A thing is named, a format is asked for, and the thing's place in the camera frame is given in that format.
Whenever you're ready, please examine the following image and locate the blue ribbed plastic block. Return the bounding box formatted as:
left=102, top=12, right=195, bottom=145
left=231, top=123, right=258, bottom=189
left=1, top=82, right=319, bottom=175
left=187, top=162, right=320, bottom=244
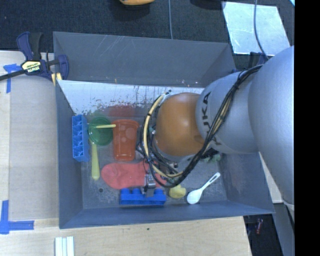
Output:
left=71, top=114, right=92, bottom=163

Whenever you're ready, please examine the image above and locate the white plastic spoon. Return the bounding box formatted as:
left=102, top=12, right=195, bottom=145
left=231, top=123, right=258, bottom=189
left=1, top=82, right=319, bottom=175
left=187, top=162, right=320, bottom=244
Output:
left=186, top=171, right=222, bottom=205

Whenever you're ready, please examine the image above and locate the blue toy brick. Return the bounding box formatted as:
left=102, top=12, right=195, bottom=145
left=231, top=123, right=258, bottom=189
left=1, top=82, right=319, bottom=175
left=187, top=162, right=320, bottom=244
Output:
left=118, top=187, right=167, bottom=207

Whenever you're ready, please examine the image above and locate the green plastic cup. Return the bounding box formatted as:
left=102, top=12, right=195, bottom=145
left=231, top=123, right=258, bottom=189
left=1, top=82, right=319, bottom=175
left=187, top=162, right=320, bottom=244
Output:
left=87, top=116, right=114, bottom=147

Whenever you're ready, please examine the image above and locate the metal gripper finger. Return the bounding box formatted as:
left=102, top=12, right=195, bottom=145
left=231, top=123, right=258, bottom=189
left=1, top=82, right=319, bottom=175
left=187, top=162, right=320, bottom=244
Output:
left=144, top=174, right=157, bottom=198

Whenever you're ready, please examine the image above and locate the grey metal bin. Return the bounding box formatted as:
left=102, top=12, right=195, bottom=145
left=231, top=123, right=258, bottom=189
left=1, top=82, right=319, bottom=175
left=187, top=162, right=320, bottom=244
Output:
left=52, top=31, right=276, bottom=230

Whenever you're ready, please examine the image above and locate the orange plastic cup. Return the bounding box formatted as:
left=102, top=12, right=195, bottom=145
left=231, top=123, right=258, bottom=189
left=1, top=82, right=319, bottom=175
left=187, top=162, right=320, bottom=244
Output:
left=111, top=119, right=140, bottom=162

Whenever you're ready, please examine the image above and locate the yellow toy fruit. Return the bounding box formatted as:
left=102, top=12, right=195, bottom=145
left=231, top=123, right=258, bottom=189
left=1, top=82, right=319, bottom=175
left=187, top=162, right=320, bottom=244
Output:
left=168, top=184, right=187, bottom=200

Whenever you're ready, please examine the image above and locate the pale green toy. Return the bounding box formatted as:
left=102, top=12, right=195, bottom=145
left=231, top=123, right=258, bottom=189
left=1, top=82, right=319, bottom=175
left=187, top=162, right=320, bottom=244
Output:
left=203, top=152, right=223, bottom=164

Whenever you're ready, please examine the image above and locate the yellow plastic spoon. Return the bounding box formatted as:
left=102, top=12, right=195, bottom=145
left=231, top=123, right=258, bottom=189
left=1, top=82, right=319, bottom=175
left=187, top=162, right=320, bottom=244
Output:
left=90, top=138, right=101, bottom=181

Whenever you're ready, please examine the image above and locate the pale wood board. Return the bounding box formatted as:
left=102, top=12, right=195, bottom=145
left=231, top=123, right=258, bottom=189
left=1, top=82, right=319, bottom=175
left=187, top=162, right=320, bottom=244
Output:
left=8, top=75, right=61, bottom=221

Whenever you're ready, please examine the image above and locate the red cloth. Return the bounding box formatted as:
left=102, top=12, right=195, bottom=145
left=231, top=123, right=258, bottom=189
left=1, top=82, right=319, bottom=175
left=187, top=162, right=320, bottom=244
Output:
left=100, top=160, right=168, bottom=190

